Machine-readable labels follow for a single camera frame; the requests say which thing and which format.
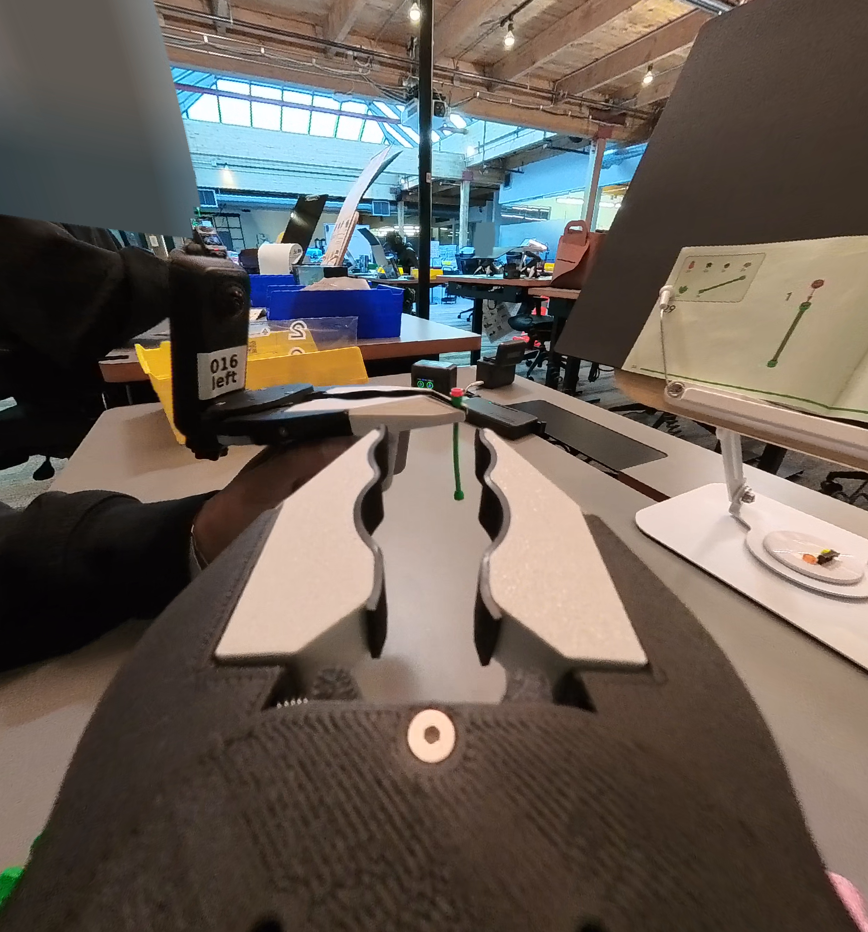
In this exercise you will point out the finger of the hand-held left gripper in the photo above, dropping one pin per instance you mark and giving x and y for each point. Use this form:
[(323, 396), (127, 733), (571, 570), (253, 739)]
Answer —
[(412, 415)]

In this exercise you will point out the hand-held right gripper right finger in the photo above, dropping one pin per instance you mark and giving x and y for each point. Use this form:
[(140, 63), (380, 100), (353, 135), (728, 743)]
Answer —
[(558, 582)]

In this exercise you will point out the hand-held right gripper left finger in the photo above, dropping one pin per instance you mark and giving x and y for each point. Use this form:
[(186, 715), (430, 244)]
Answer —
[(295, 575)]

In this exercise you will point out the green toy stem red tip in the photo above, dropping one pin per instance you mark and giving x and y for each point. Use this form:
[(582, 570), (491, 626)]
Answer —
[(456, 459)]

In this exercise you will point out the person's left forearm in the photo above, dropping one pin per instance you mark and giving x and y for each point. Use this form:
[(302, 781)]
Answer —
[(77, 575)]

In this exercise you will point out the person's left hand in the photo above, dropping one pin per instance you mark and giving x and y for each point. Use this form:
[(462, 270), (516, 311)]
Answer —
[(259, 488)]

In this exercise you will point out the black charger box green lights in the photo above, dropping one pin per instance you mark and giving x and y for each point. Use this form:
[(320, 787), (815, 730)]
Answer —
[(434, 375)]

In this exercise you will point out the blue plastic bin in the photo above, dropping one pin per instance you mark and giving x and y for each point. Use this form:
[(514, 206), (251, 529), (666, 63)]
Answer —
[(266, 287), (346, 309)]

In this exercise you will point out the wooden top desk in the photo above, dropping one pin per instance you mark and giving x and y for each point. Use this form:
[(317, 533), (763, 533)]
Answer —
[(434, 335), (478, 279)]

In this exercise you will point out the black power bank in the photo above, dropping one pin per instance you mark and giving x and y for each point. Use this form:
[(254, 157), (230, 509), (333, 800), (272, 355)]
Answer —
[(503, 419)]

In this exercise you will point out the white paper towel roll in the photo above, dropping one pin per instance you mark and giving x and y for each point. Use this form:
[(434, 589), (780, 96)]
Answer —
[(277, 258)]

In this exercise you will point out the black charging dock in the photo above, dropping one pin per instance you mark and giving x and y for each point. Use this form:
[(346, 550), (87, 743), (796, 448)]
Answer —
[(499, 368)]

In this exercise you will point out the clear plastic bag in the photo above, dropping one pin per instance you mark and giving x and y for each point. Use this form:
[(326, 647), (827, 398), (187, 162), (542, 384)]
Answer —
[(310, 335)]

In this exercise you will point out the yellow plastic bin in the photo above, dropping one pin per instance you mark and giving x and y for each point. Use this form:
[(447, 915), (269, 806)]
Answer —
[(317, 371)]

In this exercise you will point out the white book stand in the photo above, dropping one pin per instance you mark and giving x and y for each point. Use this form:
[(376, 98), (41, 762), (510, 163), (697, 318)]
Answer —
[(696, 539)]

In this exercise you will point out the black office chair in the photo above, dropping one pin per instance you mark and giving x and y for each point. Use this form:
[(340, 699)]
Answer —
[(532, 327), (11, 437)]

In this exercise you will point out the person's black jacket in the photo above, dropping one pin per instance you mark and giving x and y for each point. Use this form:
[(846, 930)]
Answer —
[(41, 291)]

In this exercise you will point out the curved wooden board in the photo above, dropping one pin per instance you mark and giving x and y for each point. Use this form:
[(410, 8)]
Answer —
[(365, 189)]

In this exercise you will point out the brown tote bag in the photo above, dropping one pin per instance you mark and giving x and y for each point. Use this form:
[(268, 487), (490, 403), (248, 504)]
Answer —
[(576, 258)]

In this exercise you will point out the black pole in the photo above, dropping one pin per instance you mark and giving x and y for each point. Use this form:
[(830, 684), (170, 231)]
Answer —
[(425, 182)]

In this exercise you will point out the small black orange toy piece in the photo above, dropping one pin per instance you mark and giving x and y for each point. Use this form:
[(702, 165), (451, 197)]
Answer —
[(821, 558)]

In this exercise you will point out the instruction booklet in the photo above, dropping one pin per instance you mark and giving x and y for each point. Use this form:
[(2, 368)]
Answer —
[(805, 327)]

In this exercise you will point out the black backing board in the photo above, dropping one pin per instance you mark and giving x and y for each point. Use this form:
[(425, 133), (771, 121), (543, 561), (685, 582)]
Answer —
[(754, 145)]

